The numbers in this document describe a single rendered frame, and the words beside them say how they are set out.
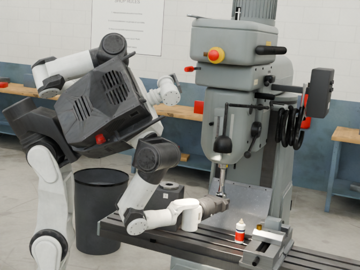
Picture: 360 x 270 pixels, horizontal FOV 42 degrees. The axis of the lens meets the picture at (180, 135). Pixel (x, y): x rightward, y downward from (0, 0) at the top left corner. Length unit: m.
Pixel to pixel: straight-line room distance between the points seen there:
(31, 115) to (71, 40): 5.82
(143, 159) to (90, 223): 2.40
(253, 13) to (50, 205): 1.16
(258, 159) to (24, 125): 1.18
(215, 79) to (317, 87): 0.48
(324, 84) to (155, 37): 4.87
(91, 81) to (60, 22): 6.06
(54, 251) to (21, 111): 0.52
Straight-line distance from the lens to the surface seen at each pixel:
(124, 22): 6.99
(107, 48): 1.70
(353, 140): 5.33
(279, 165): 2.36
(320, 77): 2.08
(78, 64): 1.74
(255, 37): 1.74
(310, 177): 6.30
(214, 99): 1.88
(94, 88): 1.56
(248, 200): 2.38
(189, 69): 1.73
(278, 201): 2.43
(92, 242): 3.98
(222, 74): 1.83
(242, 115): 1.87
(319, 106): 2.09
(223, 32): 1.73
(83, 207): 3.87
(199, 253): 2.06
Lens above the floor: 1.81
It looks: 12 degrees down
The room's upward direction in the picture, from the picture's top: 4 degrees clockwise
